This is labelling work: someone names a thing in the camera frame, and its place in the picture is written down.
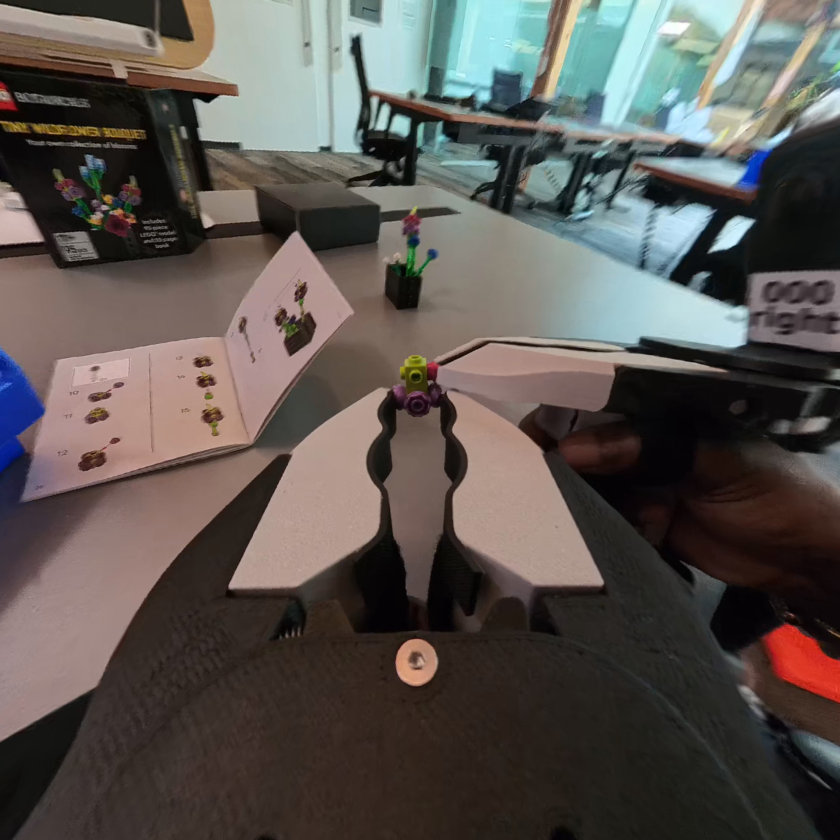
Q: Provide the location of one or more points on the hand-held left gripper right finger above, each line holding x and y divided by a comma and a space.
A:
525, 519

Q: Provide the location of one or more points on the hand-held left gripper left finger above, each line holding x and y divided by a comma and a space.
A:
309, 519

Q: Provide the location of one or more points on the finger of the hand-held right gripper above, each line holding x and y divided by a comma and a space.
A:
525, 381
551, 344

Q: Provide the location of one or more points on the lime cube brick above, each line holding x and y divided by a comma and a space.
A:
415, 369

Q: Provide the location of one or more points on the grey desk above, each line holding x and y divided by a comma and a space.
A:
551, 282

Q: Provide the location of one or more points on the wooden background desk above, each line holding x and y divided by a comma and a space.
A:
499, 125

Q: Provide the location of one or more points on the person's right hand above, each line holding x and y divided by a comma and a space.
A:
748, 512

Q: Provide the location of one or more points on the LEGO flower bouquet in pot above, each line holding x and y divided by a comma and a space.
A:
404, 282

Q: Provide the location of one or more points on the instruction booklet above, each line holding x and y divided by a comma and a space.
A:
131, 394

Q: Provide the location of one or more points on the flat black box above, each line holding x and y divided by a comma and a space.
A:
315, 210

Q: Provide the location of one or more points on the orange traffic cone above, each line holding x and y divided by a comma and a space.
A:
801, 656

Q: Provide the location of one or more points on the black office chair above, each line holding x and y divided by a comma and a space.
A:
374, 118

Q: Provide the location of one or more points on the blue storage bin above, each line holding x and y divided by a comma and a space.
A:
13, 407

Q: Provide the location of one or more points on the black product box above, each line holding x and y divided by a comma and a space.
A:
92, 171

